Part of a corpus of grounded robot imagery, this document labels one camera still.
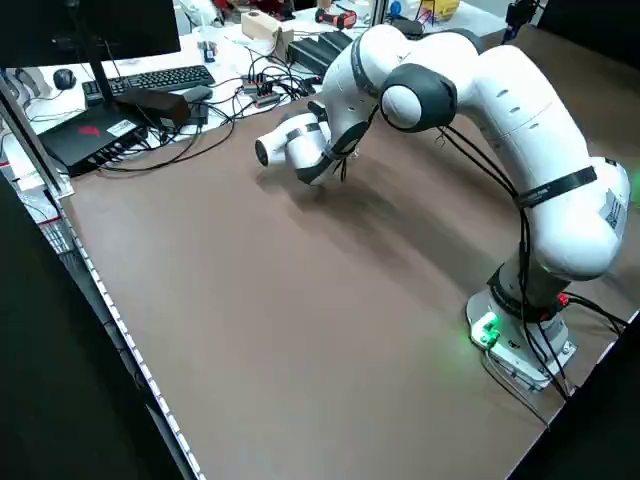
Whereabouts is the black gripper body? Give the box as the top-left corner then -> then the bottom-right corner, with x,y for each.
505,0 -> 541,29

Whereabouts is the yellow object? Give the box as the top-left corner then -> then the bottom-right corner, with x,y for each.
430,0 -> 462,22

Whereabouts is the black case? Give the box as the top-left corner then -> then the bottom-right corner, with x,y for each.
391,17 -> 426,37

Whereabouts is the orange and black power tool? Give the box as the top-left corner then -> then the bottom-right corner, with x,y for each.
313,8 -> 358,27

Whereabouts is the black power supply box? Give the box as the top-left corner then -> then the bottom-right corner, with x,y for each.
318,30 -> 355,52
287,38 -> 335,76

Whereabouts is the brown cardboard piece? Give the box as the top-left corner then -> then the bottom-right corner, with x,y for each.
272,27 -> 297,62

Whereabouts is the USB hub with red ports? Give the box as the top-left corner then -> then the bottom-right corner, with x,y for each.
241,73 -> 282,109

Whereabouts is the black keyboard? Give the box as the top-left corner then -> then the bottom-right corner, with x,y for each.
81,64 -> 217,107

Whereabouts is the black adapter brick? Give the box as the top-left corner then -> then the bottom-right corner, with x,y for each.
115,88 -> 192,132

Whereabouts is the black computer monitor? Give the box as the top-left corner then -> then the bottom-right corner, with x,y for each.
0,0 -> 182,109

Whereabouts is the black mini computer red logo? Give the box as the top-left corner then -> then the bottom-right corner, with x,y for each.
37,106 -> 150,177

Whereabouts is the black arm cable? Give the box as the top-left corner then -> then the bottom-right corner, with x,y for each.
369,107 -> 534,326

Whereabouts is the black base cable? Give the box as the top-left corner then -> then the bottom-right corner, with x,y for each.
564,293 -> 630,337
482,347 -> 554,431

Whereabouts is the long black cable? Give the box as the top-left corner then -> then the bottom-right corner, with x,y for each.
94,92 -> 239,175

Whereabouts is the aluminium table edge rail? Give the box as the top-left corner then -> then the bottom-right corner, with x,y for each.
47,192 -> 207,480

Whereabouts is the aluminium frame post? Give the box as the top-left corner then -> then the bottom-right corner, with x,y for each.
0,77 -> 76,197

